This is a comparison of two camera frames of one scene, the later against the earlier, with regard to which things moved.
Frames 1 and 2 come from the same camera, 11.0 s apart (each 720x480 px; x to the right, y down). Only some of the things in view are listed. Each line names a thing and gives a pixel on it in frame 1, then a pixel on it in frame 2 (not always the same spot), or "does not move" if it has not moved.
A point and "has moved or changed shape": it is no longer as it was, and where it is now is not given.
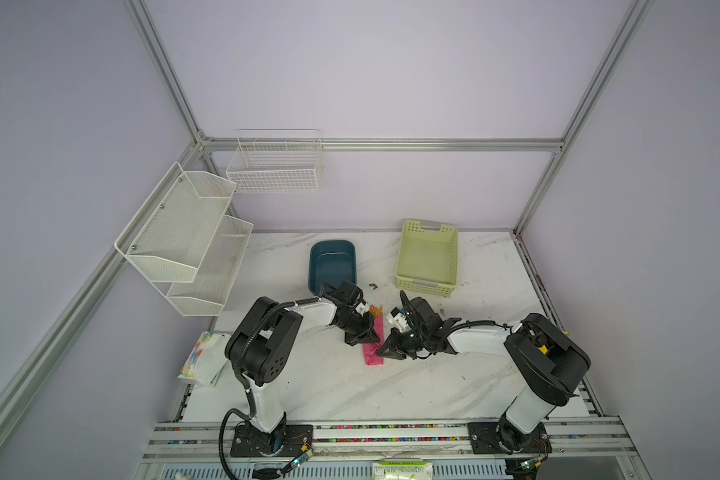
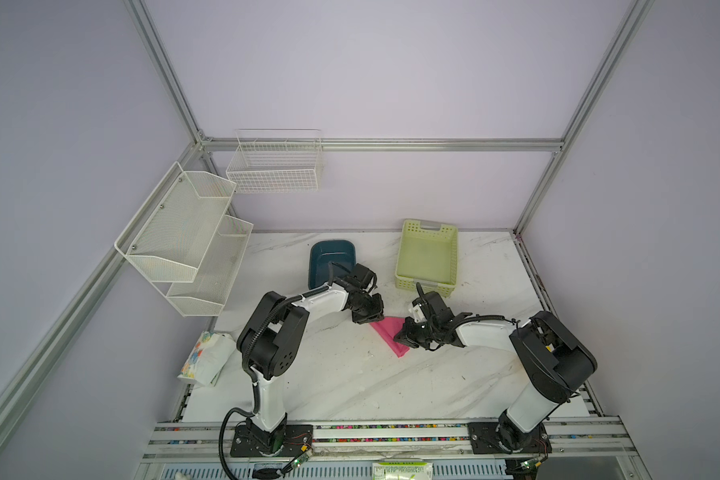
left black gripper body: (356, 329) -> (367, 309)
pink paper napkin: (371, 356) has moved or changed shape
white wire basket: (276, 161) does not move
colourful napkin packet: (207, 360) does not move
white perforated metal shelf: (185, 241) does not move
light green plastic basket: (427, 257) does not move
